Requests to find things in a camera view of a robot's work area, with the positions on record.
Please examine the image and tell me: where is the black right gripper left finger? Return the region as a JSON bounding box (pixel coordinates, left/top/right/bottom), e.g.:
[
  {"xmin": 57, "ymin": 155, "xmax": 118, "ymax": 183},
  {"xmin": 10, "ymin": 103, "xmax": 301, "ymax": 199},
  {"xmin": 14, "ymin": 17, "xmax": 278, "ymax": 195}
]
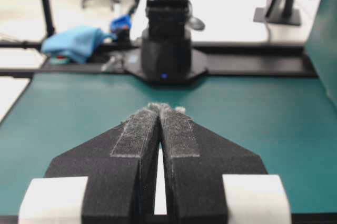
[{"xmin": 18, "ymin": 109, "xmax": 159, "ymax": 223}]

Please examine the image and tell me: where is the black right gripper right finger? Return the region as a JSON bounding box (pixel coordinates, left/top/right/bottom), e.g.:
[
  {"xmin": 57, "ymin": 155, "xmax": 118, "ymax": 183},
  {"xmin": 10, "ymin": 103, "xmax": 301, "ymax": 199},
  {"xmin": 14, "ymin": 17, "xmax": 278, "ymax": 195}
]
[{"xmin": 160, "ymin": 107, "xmax": 291, "ymax": 223}]

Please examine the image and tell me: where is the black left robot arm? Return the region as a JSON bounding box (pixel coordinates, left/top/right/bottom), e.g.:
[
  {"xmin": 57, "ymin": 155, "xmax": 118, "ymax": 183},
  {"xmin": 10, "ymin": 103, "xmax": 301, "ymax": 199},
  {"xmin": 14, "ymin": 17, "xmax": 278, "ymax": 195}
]
[{"xmin": 124, "ymin": 0, "xmax": 207, "ymax": 85}]

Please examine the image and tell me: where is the blue cloth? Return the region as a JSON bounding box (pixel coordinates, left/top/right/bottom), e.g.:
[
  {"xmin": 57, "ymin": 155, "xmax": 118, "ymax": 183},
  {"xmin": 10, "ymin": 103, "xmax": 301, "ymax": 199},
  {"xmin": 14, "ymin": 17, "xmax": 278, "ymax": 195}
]
[{"xmin": 41, "ymin": 26, "xmax": 117, "ymax": 64}]

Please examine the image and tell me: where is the black monitor stand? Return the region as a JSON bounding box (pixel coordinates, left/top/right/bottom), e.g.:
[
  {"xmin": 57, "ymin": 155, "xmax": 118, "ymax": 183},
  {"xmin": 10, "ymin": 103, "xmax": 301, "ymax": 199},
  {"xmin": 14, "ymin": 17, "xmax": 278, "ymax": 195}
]
[{"xmin": 253, "ymin": 0, "xmax": 301, "ymax": 26}]

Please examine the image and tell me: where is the black metal frame rail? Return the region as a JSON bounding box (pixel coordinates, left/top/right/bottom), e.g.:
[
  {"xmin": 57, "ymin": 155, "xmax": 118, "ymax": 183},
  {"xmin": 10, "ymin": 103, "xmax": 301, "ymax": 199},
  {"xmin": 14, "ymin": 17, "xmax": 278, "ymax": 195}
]
[{"xmin": 1, "ymin": 0, "xmax": 55, "ymax": 50}]

